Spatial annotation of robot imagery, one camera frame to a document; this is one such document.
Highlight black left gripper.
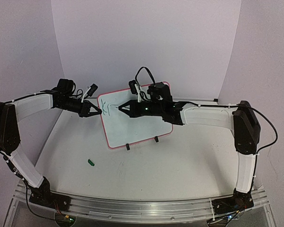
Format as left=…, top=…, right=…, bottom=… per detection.
left=58, top=96, right=102, bottom=117

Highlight pink-framed whiteboard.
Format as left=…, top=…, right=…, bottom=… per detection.
left=97, top=88, right=173, bottom=149

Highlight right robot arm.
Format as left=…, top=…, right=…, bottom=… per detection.
left=118, top=81, right=261, bottom=194

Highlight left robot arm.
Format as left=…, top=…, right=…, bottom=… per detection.
left=0, top=79, right=102, bottom=206

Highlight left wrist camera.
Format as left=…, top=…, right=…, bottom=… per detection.
left=83, top=84, right=98, bottom=98

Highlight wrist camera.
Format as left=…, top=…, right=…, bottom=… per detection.
left=128, top=80, right=143, bottom=103
left=83, top=84, right=98, bottom=98

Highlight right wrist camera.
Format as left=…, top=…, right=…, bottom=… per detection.
left=128, top=80, right=143, bottom=103

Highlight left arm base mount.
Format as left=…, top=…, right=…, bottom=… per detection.
left=28, top=177, right=71, bottom=211

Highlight aluminium front rail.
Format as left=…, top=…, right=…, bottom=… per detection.
left=4, top=181, right=276, bottom=227

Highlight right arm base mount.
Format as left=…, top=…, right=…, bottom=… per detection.
left=212, top=190, right=254, bottom=215

